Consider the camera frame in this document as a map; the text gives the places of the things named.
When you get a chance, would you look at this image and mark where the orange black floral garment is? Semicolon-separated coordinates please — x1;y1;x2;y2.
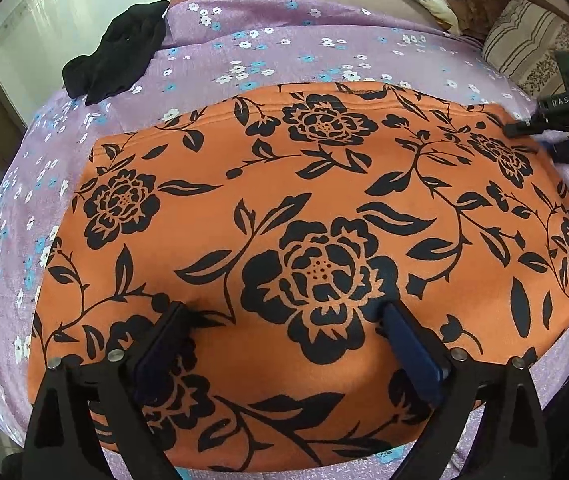
27;82;569;472

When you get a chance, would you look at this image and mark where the beige striped pillow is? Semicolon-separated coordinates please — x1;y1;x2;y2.
482;0;569;98

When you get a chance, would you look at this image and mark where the black cloth bundle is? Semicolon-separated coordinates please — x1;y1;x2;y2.
62;0;170;105

